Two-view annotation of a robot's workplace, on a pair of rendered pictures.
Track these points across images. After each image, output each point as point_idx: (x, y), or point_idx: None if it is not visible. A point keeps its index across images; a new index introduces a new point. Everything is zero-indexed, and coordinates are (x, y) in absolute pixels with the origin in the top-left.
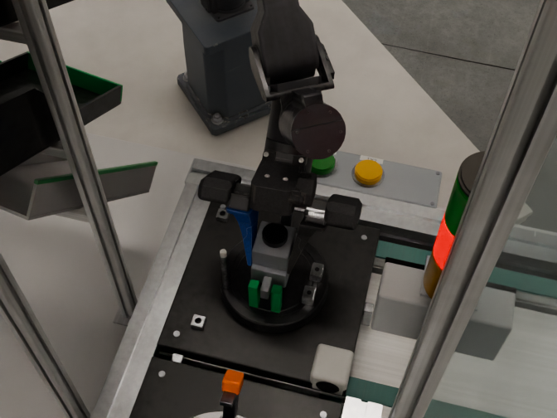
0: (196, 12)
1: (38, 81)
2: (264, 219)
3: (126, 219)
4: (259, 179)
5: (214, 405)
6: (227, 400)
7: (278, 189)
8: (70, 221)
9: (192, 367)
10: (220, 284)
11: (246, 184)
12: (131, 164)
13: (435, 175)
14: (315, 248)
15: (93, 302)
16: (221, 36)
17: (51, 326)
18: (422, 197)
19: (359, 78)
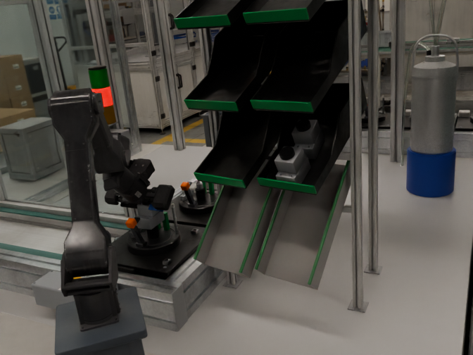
0: (127, 310)
1: (237, 178)
2: (145, 262)
3: (229, 322)
4: (147, 163)
5: (196, 216)
6: (188, 182)
7: (141, 158)
8: (266, 323)
9: (202, 223)
10: (179, 234)
11: (150, 196)
12: (205, 229)
13: (36, 282)
14: (127, 244)
15: (253, 288)
16: (119, 292)
17: (276, 280)
18: (54, 273)
19: None
